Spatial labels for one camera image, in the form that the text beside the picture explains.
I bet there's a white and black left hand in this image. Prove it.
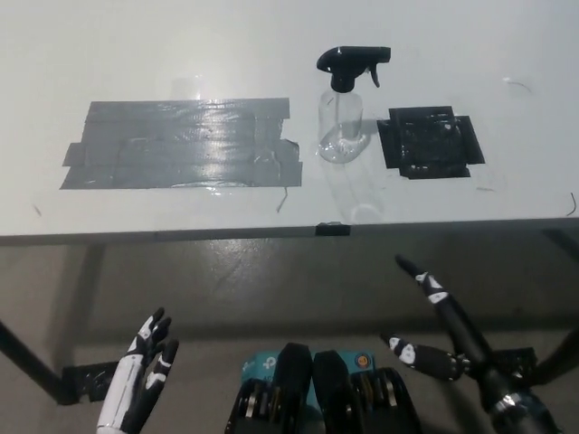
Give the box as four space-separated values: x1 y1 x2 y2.
96 307 181 434

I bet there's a black right hand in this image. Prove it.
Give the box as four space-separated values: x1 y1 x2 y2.
382 254 517 412

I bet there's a black spray trigger lid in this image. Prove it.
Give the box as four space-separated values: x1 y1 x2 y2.
316 45 392 93

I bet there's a black and teal robot body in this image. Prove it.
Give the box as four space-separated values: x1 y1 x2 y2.
223 342 424 434

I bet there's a clear plastic bottle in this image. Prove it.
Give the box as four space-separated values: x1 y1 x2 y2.
318 88 370 164

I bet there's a black table leg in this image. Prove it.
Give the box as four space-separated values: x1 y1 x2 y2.
0 318 73 406
527 311 579 390

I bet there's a small black tape strip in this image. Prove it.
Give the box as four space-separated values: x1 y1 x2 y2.
315 221 352 238

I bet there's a grey duct tape patch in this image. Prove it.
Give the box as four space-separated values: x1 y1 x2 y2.
59 97 303 192

